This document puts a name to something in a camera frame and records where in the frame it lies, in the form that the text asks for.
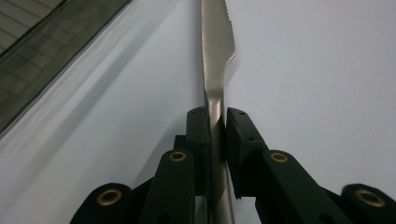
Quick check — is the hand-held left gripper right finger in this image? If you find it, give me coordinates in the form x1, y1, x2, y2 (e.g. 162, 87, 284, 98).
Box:
225, 106, 269, 200

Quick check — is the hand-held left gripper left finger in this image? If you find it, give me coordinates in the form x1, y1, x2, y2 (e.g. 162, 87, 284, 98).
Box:
174, 106, 211, 198

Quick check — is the metal table knife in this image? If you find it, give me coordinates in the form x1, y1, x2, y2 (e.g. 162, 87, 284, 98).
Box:
199, 0, 237, 224

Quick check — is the translucent dark plastic bin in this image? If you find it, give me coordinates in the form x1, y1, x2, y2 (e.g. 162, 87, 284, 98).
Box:
0, 0, 134, 134

